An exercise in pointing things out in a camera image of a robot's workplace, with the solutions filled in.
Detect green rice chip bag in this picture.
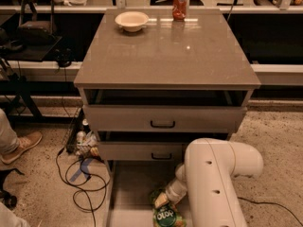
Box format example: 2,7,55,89
150,189,187,227

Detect black bag on shelf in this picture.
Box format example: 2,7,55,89
17,0,56,45

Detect middle drawer with black handle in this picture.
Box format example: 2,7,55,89
98,142,185,161

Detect tan shoe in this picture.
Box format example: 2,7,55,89
0,131,43,165

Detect pile of snack packages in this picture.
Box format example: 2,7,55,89
76,119,99,157

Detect beige trouser leg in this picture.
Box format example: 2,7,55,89
0,109,19,155

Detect drawer with black handle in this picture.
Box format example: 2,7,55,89
98,142,185,161
83,105,246,133

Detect orange soda can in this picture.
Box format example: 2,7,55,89
172,0,187,21

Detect black headphones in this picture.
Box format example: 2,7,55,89
55,48,73,68

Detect open bottom drawer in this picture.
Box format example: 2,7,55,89
106,161,176,227

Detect black floor cable left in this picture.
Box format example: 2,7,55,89
55,147,112,227

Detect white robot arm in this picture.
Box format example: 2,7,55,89
153,138,263,227

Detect white ceramic bowl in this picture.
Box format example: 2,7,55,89
115,11,149,32

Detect black floor cable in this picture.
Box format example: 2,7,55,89
238,196,303,227
55,147,112,227

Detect grey drawer cabinet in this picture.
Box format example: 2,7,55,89
75,8,259,227

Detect black floor cable right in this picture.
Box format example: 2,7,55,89
238,196,303,227

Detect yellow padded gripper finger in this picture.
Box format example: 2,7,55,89
154,192,169,208

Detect top drawer with black handle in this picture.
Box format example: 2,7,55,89
83,105,246,133

